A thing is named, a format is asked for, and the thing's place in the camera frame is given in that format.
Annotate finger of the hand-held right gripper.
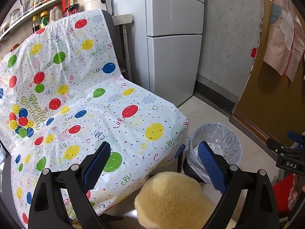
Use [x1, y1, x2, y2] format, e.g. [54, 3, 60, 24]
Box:
[266, 138, 295, 156]
[287, 130, 305, 148]

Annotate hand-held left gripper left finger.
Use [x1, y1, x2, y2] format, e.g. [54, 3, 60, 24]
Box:
[28, 141, 112, 229]

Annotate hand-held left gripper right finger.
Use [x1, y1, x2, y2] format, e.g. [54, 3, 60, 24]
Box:
[197, 141, 279, 229]

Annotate trash bin with plastic liner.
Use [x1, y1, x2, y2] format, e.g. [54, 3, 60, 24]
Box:
[183, 122, 244, 184]

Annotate red plastic box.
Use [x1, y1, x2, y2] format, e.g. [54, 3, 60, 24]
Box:
[272, 173, 296, 220]

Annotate yellow plush toy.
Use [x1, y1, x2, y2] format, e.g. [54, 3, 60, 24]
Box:
[135, 171, 216, 229]

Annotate brown wooden door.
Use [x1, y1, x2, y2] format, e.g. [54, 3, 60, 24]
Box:
[230, 0, 305, 148]

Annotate balloon print plastic tablecloth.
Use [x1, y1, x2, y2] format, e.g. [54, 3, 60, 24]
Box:
[0, 8, 190, 225]

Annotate grey refrigerator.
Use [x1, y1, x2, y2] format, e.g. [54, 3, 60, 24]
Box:
[105, 0, 205, 108]

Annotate grey office chair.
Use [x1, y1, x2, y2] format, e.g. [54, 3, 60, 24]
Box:
[0, 11, 189, 229]

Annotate yellow cap green label bottle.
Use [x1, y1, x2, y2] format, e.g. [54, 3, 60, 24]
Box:
[40, 11, 49, 28]

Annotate white jug with red cap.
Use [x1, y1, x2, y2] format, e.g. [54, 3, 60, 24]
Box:
[49, 5, 63, 22]

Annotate red cooking oil bottle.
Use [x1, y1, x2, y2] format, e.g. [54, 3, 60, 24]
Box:
[62, 0, 78, 17]

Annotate metal kitchen utensils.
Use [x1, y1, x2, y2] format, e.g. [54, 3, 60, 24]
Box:
[19, 0, 32, 12]

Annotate pink cloth wall hanging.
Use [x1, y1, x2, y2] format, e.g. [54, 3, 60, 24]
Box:
[263, 3, 305, 83]

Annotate white wall shelf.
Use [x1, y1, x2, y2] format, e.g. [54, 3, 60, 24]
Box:
[0, 0, 69, 41]

